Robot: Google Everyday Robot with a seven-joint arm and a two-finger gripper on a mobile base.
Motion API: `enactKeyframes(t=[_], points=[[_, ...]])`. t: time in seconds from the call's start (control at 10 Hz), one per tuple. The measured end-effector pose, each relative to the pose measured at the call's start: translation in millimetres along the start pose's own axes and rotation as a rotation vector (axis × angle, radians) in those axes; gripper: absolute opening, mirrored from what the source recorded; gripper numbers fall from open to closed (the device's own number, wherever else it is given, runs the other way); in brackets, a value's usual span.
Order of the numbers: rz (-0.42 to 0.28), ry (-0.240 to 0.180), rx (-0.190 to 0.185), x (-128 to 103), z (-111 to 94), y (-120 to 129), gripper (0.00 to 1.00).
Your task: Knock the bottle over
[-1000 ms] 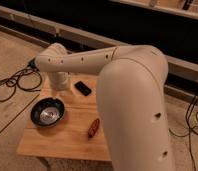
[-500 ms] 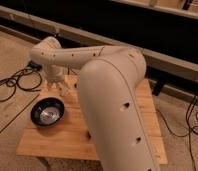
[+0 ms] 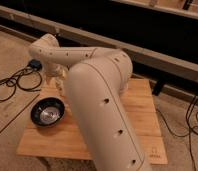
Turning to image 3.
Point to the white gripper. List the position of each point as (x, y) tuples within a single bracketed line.
[(59, 71)]

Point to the wooden board table top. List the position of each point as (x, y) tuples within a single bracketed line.
[(63, 139)]

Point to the black power adapter box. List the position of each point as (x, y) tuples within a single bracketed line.
[(35, 64)]

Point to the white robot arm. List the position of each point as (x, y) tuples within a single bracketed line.
[(96, 78)]

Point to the black metal bowl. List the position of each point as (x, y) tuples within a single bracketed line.
[(47, 111)]

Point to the wooden rail beam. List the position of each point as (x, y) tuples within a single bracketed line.
[(172, 65)]

